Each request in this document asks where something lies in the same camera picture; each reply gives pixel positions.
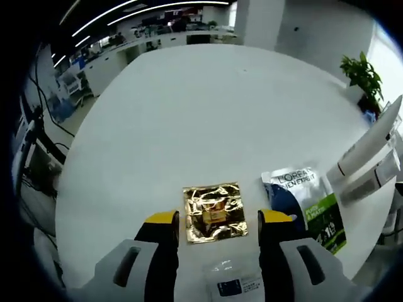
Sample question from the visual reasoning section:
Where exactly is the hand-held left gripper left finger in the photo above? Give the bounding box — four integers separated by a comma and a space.
93, 210, 181, 290

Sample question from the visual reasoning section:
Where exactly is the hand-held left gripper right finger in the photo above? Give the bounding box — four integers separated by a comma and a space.
256, 209, 344, 302

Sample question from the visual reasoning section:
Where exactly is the green skincare sachet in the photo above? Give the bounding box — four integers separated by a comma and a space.
260, 167, 348, 255

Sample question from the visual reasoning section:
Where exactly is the clear skincare sachet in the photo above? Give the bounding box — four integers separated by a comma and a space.
202, 255, 264, 299

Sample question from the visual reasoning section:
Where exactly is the gold foil skincare sachet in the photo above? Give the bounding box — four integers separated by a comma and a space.
182, 179, 249, 244

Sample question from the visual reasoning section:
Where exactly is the white skincare tube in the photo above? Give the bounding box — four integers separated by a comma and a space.
336, 94, 403, 177

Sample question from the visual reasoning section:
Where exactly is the white office chair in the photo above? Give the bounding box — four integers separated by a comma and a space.
57, 70, 89, 105

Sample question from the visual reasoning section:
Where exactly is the potted green plant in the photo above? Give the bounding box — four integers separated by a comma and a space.
339, 51, 384, 110

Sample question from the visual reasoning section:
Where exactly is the long white background counter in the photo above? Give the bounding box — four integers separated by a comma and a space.
84, 28, 237, 97

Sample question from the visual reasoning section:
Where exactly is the long ceiling light strip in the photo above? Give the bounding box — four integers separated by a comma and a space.
71, 0, 231, 38

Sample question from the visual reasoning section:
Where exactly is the black hanging cable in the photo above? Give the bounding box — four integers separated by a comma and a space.
26, 73, 77, 138

